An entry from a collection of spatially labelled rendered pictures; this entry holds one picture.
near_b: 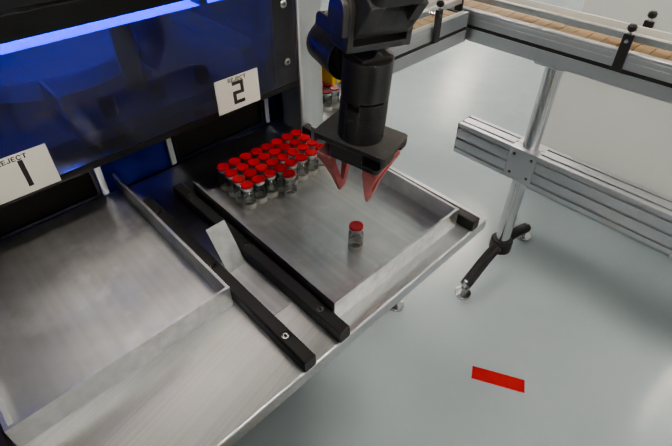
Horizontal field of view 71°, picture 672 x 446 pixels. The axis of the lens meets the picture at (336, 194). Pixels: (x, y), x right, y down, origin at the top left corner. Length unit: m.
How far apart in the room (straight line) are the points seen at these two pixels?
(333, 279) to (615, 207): 1.08
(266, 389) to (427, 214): 0.37
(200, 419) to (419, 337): 1.20
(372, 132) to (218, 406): 0.35
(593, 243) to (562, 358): 0.62
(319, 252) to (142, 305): 0.25
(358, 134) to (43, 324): 0.46
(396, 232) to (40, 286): 0.51
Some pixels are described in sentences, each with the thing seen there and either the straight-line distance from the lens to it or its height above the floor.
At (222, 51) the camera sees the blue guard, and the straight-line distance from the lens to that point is 0.79.
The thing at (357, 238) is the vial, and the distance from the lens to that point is 0.68.
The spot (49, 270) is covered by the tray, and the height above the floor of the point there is 0.88.
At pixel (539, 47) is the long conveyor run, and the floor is 0.88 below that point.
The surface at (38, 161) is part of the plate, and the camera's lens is 0.73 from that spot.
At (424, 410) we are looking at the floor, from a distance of 1.57.
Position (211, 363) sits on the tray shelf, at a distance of 0.61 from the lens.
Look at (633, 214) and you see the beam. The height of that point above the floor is 0.50.
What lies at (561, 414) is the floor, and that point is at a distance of 1.68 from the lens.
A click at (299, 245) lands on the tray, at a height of 0.88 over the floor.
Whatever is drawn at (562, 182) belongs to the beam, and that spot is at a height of 0.50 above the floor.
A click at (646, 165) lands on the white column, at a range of 2.18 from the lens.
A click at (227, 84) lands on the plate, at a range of 0.81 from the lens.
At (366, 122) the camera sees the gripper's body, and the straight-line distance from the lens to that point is 0.55.
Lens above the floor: 1.38
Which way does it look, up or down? 39 degrees down
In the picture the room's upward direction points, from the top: straight up
